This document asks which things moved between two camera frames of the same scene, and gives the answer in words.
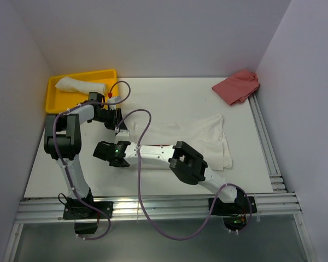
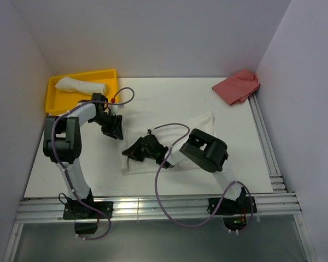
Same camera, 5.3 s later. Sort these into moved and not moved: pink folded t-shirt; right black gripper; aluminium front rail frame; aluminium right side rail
Moved: right black gripper
Not moved: aluminium right side rail; aluminium front rail frame; pink folded t-shirt
